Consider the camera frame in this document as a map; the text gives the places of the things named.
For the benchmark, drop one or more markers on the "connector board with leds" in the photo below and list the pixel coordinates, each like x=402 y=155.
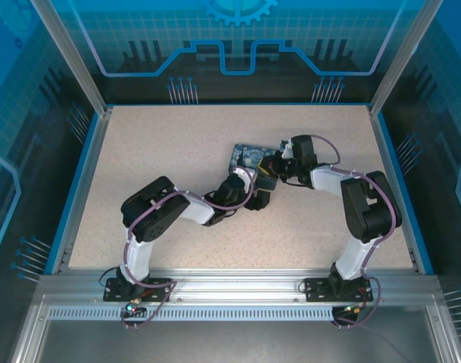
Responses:
x=352 y=310
x=131 y=309

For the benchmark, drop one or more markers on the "aluminium side rail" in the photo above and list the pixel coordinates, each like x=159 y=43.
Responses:
x=389 y=166
x=85 y=189

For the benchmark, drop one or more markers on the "right connector board with LEDs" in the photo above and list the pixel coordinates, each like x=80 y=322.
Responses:
x=352 y=310

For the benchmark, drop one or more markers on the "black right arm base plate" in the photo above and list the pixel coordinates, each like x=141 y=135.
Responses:
x=317 y=289

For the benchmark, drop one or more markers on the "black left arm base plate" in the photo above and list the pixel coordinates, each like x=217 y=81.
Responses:
x=158 y=284

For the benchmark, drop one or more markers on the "starry night print tin box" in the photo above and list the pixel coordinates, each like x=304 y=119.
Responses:
x=245 y=157

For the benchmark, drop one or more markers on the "aluminium mounting rail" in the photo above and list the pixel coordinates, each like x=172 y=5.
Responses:
x=234 y=283

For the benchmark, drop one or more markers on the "aluminium frame post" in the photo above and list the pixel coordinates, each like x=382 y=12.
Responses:
x=404 y=56
x=75 y=60

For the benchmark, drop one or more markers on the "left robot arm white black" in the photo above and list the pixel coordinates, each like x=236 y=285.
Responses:
x=154 y=208

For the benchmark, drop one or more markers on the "left connector board with LEDs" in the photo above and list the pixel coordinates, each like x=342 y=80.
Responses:
x=131 y=309

